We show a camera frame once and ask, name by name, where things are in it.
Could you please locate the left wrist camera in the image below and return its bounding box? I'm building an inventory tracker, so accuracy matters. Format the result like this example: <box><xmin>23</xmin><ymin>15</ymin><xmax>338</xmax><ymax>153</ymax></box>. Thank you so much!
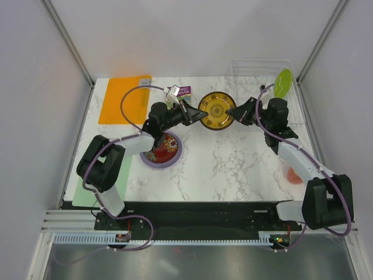
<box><xmin>163</xmin><ymin>85</ymin><xmax>180</xmax><ymax>104</ymax></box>

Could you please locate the orange paper cup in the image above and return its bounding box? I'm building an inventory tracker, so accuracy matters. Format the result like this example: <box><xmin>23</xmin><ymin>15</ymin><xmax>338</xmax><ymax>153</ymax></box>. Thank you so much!
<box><xmin>287</xmin><ymin>167</ymin><xmax>302</xmax><ymax>184</ymax></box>

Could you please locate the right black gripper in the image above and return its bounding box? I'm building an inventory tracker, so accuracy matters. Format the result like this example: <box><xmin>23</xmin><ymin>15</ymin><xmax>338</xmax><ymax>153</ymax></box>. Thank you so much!
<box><xmin>226</xmin><ymin>97</ymin><xmax>272</xmax><ymax>131</ymax></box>

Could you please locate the red floral plate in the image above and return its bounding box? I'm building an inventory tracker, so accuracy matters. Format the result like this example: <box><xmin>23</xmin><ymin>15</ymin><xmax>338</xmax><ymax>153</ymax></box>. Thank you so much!
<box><xmin>145</xmin><ymin>133</ymin><xmax>178</xmax><ymax>164</ymax></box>

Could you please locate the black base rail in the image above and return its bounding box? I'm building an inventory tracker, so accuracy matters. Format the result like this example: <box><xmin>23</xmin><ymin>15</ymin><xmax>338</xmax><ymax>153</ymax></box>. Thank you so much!
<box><xmin>94</xmin><ymin>202</ymin><xmax>301</xmax><ymax>239</ymax></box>

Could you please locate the lime green plate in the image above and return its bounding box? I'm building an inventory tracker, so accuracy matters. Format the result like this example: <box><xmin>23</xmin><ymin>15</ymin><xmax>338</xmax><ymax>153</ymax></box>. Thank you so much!
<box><xmin>274</xmin><ymin>68</ymin><xmax>293</xmax><ymax>98</ymax></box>

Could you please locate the purple plastic plate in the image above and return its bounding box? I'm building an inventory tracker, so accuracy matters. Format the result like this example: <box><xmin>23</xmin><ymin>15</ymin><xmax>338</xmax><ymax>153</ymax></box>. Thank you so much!
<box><xmin>140</xmin><ymin>132</ymin><xmax>182</xmax><ymax>169</ymax></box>

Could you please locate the green clipboard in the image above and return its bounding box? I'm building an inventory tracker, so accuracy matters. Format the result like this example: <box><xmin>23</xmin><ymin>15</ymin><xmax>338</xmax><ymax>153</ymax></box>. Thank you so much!
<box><xmin>72</xmin><ymin>157</ymin><xmax>132</xmax><ymax>208</ymax></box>

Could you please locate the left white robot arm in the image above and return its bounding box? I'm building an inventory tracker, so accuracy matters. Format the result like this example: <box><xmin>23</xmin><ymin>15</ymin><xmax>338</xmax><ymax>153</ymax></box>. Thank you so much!
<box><xmin>76</xmin><ymin>101</ymin><xmax>209</xmax><ymax>229</ymax></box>

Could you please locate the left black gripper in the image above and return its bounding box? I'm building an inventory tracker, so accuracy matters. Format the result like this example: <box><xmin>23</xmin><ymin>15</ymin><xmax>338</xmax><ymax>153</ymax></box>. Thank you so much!
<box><xmin>161</xmin><ymin>99</ymin><xmax>207</xmax><ymax>132</ymax></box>

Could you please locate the orange cutting mat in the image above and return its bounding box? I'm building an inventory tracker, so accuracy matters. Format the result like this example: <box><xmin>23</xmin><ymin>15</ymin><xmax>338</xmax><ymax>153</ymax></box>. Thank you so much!
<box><xmin>98</xmin><ymin>75</ymin><xmax>152</xmax><ymax>125</ymax></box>

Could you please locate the purple treehouse book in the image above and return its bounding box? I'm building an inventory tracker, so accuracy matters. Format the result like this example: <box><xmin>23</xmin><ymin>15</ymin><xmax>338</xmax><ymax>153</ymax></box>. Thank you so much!
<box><xmin>166</xmin><ymin>86</ymin><xmax>192</xmax><ymax>107</ymax></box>

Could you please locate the yellow brown patterned plate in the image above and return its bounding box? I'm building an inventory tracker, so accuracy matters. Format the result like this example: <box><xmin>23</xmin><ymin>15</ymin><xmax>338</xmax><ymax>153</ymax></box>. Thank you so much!
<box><xmin>198</xmin><ymin>92</ymin><xmax>236</xmax><ymax>131</ymax></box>

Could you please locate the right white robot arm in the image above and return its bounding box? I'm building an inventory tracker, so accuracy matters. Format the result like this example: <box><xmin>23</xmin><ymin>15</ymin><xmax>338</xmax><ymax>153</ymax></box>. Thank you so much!
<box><xmin>226</xmin><ymin>97</ymin><xmax>354</xmax><ymax>237</ymax></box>

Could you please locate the white slotted cable duct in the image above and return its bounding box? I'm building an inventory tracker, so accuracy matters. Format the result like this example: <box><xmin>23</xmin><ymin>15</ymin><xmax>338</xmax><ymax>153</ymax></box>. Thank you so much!
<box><xmin>52</xmin><ymin>231</ymin><xmax>290</xmax><ymax>246</ymax></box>

